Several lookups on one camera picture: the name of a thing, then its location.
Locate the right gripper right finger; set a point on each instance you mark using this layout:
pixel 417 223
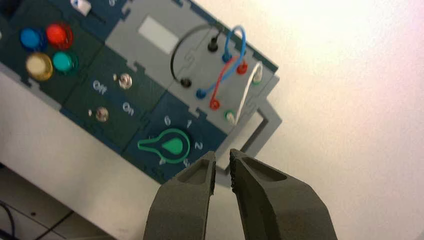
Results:
pixel 278 212

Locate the red push button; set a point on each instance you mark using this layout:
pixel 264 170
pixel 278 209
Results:
pixel 59 34

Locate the light grey display window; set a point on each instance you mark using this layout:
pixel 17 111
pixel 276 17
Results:
pixel 158 34

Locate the teal push button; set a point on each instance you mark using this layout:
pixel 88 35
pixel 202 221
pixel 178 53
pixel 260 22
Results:
pixel 63 62

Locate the metal toggle switch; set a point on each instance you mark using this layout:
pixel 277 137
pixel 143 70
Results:
pixel 125 81
pixel 102 114

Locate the yellow push button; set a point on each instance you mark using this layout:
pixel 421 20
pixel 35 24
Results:
pixel 39 66

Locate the blue push button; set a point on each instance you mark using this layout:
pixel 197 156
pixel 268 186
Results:
pixel 30 38

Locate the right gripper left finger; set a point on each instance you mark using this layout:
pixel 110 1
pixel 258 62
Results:
pixel 182 208

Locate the green rotary knob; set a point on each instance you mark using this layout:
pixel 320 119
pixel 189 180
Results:
pixel 172 145

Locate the dark green grey control box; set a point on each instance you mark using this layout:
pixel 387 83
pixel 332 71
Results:
pixel 99 69

